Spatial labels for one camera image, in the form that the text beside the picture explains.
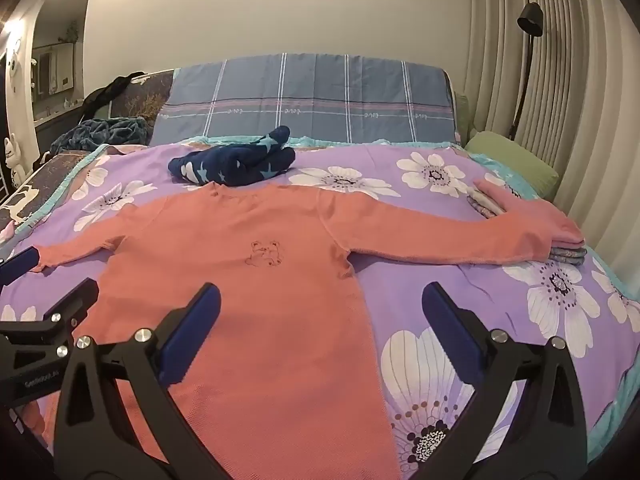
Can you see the teal fuzzy blanket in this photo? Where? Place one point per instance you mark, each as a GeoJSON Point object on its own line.
{"type": "Point", "coordinates": [105, 132]}

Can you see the green pillow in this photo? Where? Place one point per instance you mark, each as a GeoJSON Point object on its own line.
{"type": "Point", "coordinates": [515, 162]}

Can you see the navy star-print garment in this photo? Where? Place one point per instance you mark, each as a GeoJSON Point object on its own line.
{"type": "Point", "coordinates": [230, 162]}

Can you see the dark patterned blanket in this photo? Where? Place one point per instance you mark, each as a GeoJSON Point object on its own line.
{"type": "Point", "coordinates": [35, 190]}

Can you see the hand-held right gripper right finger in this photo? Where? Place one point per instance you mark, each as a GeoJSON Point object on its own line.
{"type": "Point", "coordinates": [450, 332]}

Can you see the stack of folded clothes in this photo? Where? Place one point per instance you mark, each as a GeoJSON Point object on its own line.
{"type": "Point", "coordinates": [560, 240]}

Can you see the pink long-sleeve shirt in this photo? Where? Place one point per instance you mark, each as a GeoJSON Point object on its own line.
{"type": "Point", "coordinates": [280, 320]}

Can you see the cream pleated curtain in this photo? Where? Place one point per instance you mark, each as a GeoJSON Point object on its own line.
{"type": "Point", "coordinates": [575, 110]}

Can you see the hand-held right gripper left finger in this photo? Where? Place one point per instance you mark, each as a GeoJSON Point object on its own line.
{"type": "Point", "coordinates": [192, 332]}

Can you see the black garment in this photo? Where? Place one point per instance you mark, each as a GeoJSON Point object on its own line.
{"type": "Point", "coordinates": [107, 92]}

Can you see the purple floral blanket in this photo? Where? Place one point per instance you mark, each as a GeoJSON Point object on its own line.
{"type": "Point", "coordinates": [425, 285]}

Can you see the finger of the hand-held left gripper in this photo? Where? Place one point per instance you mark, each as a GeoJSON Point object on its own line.
{"type": "Point", "coordinates": [70, 305]}
{"type": "Point", "coordinates": [20, 262]}

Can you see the black floor lamp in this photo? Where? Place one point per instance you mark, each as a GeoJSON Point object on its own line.
{"type": "Point", "coordinates": [530, 20]}

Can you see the blue plaid pillow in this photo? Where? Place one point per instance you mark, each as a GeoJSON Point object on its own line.
{"type": "Point", "coordinates": [310, 95]}

